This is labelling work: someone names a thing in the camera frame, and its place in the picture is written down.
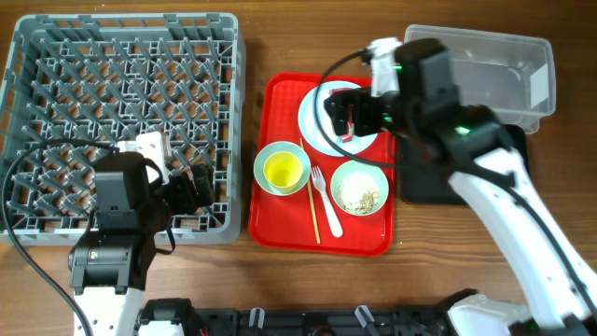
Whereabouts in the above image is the black plastic tray bin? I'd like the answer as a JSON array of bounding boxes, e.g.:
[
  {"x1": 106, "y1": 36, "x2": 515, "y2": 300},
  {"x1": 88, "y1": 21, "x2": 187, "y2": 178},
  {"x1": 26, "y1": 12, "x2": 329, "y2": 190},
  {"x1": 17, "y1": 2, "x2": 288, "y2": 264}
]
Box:
[{"x1": 399, "y1": 121, "x2": 530, "y2": 206}]

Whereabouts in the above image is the light green left bowl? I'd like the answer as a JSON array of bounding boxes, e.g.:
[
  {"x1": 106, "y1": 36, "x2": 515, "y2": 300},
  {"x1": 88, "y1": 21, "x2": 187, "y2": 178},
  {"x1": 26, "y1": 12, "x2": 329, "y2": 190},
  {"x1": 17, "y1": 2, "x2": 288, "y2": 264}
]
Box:
[{"x1": 253, "y1": 141, "x2": 311, "y2": 196}]

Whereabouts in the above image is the green bowl with scraps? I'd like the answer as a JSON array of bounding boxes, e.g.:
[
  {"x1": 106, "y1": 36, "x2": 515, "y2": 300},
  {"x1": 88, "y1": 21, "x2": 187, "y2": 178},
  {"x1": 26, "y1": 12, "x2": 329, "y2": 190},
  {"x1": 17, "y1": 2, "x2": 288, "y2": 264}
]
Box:
[{"x1": 330, "y1": 161, "x2": 389, "y2": 217}]

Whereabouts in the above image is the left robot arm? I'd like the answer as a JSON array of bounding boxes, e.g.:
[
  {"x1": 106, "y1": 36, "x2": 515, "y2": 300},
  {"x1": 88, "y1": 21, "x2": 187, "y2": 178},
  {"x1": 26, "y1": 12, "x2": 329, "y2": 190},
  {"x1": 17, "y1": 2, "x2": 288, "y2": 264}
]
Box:
[{"x1": 68, "y1": 152, "x2": 215, "y2": 335}]

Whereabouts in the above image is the clear plastic bin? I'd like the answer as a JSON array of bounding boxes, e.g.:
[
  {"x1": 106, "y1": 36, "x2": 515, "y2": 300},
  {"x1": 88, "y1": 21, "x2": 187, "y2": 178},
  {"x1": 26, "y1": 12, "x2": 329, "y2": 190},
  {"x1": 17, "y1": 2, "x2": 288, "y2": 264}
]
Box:
[{"x1": 405, "y1": 24, "x2": 556, "y2": 134}]

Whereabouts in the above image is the red snack wrapper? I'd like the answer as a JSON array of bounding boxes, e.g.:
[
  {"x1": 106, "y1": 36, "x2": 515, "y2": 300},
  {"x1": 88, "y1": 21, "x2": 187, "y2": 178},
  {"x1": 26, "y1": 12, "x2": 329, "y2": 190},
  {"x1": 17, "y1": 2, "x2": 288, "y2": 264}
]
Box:
[{"x1": 329, "y1": 88, "x2": 354, "y2": 144}]

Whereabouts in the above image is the yellow plastic cup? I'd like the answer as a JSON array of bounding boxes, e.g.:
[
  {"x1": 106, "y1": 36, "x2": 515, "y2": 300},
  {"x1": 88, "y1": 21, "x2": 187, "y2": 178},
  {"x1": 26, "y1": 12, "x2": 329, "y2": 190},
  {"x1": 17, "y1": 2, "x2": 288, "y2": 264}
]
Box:
[{"x1": 263, "y1": 151, "x2": 303, "y2": 194}]

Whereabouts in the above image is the white plastic fork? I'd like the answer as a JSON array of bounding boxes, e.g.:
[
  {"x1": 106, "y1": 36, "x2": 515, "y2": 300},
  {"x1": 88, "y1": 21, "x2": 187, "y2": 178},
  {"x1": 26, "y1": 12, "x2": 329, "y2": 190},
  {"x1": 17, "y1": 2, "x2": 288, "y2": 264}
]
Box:
[{"x1": 311, "y1": 166, "x2": 343, "y2": 238}]

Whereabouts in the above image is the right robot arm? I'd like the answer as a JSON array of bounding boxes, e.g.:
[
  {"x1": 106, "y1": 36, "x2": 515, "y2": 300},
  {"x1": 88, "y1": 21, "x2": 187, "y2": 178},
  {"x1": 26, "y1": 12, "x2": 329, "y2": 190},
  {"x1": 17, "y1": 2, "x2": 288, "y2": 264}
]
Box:
[{"x1": 313, "y1": 37, "x2": 596, "y2": 335}]

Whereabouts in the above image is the red plastic tray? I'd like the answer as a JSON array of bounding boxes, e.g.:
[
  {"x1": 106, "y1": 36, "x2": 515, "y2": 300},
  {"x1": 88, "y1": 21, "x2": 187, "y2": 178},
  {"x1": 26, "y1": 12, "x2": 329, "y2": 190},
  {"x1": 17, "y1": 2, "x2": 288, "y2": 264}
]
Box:
[{"x1": 249, "y1": 72, "x2": 395, "y2": 257}]

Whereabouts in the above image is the light blue plate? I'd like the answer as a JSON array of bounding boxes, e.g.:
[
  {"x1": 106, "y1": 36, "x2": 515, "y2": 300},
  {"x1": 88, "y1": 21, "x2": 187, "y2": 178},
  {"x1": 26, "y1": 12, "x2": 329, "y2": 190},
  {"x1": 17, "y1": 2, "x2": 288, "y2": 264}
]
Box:
[{"x1": 298, "y1": 80, "x2": 377, "y2": 157}]

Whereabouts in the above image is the grey dishwasher rack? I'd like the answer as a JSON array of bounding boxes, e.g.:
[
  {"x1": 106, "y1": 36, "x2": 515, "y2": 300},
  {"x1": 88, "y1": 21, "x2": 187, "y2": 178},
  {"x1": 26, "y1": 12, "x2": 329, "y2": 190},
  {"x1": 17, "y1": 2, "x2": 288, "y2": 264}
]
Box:
[{"x1": 1, "y1": 13, "x2": 246, "y2": 245}]

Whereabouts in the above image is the wooden chopstick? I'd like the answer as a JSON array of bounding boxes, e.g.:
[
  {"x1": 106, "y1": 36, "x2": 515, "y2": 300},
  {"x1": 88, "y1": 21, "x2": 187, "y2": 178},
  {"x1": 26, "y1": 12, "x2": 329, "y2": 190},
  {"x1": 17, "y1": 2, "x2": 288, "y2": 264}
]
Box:
[{"x1": 299, "y1": 138, "x2": 321, "y2": 245}]

